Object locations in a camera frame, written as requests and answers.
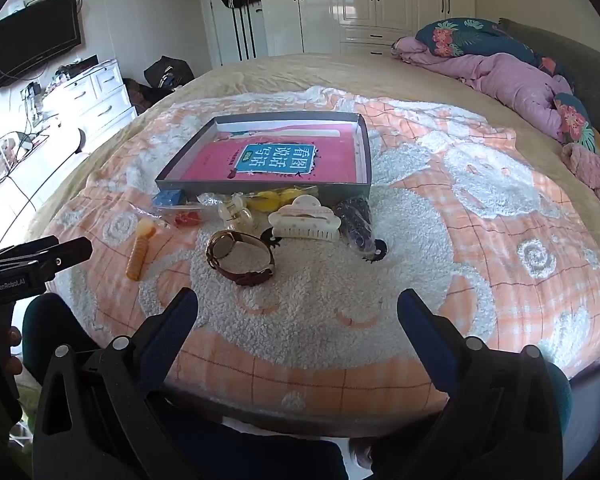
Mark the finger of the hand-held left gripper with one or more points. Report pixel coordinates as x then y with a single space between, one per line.
40 255

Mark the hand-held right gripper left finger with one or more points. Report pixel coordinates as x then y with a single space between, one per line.
172 330

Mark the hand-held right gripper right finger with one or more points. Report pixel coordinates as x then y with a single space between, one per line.
425 340

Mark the orange spiral hair curler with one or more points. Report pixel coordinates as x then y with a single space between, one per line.
139 255

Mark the grey shallow box tray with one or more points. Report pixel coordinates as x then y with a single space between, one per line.
260 188

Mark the large white hair claw clip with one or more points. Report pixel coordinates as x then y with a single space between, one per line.
305 224

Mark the person's left hand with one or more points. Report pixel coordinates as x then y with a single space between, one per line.
14 355

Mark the person's legs in dark pants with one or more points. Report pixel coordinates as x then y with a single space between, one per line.
45 320

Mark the white desk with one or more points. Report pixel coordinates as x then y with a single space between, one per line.
30 160

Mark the orange white fleece blanket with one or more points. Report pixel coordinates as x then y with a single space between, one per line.
330 285

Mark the red earrings clear packet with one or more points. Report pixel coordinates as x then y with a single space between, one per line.
185 218

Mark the blue plastic packet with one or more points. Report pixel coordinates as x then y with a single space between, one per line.
170 198

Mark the pearl hair claw clip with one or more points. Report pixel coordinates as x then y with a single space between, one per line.
235 210

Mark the clear plastic bag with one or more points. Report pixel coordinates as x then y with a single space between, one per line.
210 199

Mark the yellow round hair accessory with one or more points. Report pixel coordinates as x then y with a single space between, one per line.
275 198

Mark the white drawer dresser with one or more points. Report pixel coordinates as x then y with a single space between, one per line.
92 95

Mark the dark clothes pile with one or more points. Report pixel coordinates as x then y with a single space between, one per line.
140 96

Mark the pink book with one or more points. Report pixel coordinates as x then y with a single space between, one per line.
280 160

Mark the black flat television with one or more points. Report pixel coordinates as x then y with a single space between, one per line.
35 42

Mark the black duffel bag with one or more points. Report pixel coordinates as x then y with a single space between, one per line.
167 72

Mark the pink fuzzy blanket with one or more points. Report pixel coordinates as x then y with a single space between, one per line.
597 170

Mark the floral teal pillow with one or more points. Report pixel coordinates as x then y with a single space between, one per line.
575 115
460 35

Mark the purple quilt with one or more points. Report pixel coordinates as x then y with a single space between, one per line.
505 80

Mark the beige bed sheet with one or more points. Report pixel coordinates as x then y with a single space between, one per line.
280 72

